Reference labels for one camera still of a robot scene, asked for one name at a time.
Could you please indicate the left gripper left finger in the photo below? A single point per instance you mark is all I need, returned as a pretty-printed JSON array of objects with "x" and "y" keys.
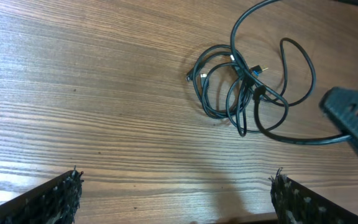
[{"x": 55, "y": 201}]

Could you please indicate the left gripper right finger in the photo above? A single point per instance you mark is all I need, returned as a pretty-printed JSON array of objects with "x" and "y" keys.
[{"x": 295, "y": 203}]

